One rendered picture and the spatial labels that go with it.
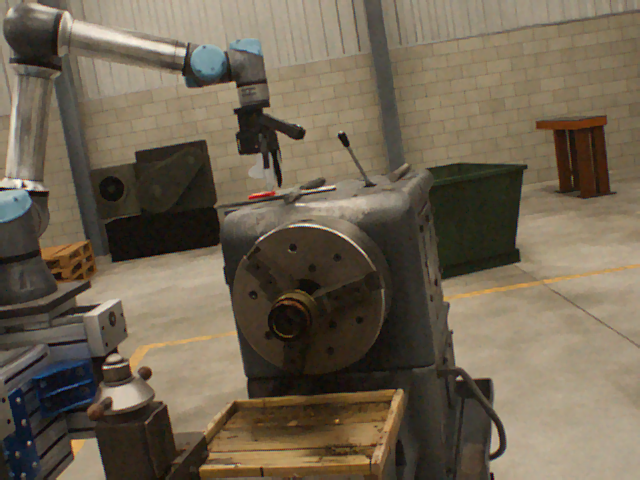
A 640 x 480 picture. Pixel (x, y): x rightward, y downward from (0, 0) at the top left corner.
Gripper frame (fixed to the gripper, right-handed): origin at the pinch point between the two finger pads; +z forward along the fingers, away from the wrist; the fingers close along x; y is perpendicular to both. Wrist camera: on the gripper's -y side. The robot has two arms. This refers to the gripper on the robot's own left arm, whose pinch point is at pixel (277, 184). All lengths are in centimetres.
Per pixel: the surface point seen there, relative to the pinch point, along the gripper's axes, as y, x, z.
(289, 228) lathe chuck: -11.1, 31.9, 6.5
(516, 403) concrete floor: -47, -161, 130
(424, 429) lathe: -30, 17, 58
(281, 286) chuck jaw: -9.9, 39.4, 16.3
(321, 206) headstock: -13.5, 13.4, 5.1
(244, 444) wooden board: -3, 55, 41
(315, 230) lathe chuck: -16.3, 31.9, 7.6
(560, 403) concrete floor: -67, -158, 130
